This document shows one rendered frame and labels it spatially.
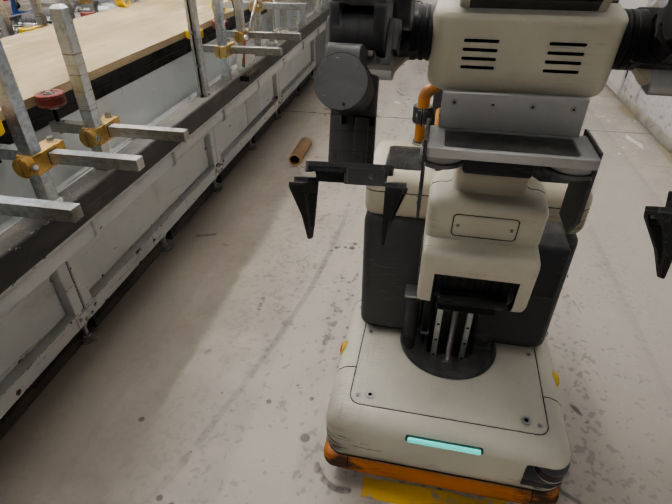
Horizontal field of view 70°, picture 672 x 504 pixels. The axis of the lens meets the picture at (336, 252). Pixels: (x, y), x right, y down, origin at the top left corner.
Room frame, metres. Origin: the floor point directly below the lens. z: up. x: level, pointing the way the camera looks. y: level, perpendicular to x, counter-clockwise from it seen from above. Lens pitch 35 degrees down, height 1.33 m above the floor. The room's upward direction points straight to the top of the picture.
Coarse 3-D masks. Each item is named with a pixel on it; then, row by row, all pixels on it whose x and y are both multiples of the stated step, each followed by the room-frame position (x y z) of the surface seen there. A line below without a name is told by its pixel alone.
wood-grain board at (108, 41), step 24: (144, 0) 3.41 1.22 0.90; (168, 0) 3.41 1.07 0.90; (96, 24) 2.57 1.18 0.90; (120, 24) 2.57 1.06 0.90; (144, 24) 2.57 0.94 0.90; (168, 24) 2.57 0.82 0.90; (24, 48) 2.04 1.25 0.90; (48, 48) 2.04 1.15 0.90; (96, 48) 2.04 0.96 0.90; (120, 48) 2.04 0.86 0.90; (144, 48) 2.04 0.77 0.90; (24, 72) 1.67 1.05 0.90; (48, 72) 1.67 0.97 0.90; (96, 72) 1.71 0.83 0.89; (24, 96) 1.41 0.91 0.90
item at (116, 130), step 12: (60, 120) 1.43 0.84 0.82; (72, 120) 1.43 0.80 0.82; (60, 132) 1.40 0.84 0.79; (72, 132) 1.40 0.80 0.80; (120, 132) 1.37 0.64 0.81; (132, 132) 1.36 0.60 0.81; (144, 132) 1.35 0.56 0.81; (156, 132) 1.34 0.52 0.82; (168, 132) 1.34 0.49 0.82; (180, 132) 1.33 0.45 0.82
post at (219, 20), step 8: (216, 0) 2.32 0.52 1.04; (216, 8) 2.32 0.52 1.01; (216, 16) 2.32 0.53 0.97; (216, 24) 2.32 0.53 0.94; (224, 24) 2.34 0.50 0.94; (216, 32) 2.32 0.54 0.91; (224, 32) 2.33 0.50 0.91; (224, 40) 2.32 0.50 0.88; (224, 64) 2.32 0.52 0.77; (224, 72) 2.32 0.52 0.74
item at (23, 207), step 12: (0, 204) 0.87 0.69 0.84; (12, 204) 0.86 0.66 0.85; (24, 204) 0.86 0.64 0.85; (36, 204) 0.86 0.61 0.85; (48, 204) 0.86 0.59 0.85; (60, 204) 0.86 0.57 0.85; (72, 204) 0.86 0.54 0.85; (24, 216) 0.86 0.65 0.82; (36, 216) 0.85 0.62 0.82; (48, 216) 0.85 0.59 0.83; (60, 216) 0.84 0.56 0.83; (72, 216) 0.84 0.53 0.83
